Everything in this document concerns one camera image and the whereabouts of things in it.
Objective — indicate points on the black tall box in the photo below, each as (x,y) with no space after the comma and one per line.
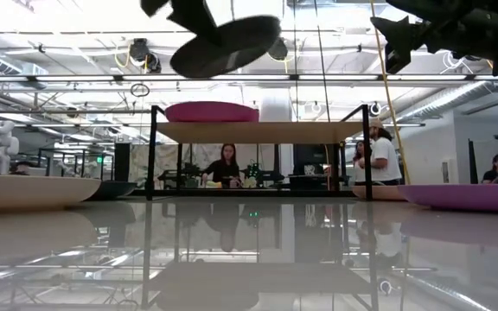
(122,162)

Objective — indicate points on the beige plate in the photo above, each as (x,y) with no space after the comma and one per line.
(376,193)
(28,192)

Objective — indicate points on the dark grey plate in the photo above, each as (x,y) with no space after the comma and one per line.
(240,45)

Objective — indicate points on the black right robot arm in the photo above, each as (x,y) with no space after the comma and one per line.
(439,6)

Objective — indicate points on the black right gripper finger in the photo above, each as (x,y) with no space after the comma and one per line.
(397,58)
(398,32)

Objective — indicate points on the wooden shelf with black frame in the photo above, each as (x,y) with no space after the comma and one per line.
(257,131)

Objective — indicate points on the purple plate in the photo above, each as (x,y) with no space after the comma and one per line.
(469,198)

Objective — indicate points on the pink plate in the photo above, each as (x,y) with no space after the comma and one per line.
(210,113)

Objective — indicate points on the white robot figure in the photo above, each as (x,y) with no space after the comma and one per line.
(1,144)

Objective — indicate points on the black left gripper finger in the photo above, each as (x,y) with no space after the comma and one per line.
(195,19)

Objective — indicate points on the teal plate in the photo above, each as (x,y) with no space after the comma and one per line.
(115,190)

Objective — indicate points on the black ceiling lamp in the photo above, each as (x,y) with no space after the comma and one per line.
(142,52)
(278,49)

